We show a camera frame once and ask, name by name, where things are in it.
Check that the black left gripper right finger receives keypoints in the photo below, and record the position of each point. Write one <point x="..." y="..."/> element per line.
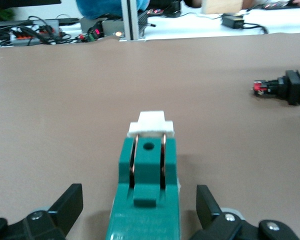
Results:
<point x="230" y="228"/>

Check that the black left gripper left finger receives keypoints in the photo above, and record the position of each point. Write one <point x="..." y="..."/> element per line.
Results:
<point x="40" y="225"/>

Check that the brown paper table cover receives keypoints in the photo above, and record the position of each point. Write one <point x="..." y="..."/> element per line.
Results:
<point x="65" y="100"/>

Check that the black square button red terminal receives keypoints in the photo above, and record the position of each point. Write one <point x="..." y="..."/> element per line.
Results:
<point x="293" y="87"/>

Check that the grey power strip orange switches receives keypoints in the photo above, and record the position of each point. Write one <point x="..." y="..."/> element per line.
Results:
<point x="20" y="38"/>

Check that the green terminal connector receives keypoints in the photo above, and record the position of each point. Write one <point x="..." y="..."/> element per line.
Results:
<point x="92" y="38"/>

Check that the black power adapter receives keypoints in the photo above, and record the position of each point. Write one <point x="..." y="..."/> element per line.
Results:
<point x="232" y="21"/>

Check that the grey box with indicator light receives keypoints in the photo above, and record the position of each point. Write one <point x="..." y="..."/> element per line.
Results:
<point x="112" y="28"/>

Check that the green plant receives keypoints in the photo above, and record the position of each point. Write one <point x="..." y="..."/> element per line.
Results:
<point x="3" y="13"/>

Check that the light wooden block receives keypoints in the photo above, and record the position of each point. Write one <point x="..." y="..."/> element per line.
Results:
<point x="222" y="6"/>

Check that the black monitor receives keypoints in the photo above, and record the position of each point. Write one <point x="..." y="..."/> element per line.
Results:
<point x="22" y="2"/>

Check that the black finned device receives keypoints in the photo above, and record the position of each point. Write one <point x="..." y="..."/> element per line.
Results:
<point x="143" y="22"/>

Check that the blue rounded object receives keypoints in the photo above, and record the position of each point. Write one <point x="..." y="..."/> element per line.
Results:
<point x="100" y="8"/>

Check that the aluminium camera mount post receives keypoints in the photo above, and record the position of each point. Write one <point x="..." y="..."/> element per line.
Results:
<point x="130" y="17"/>

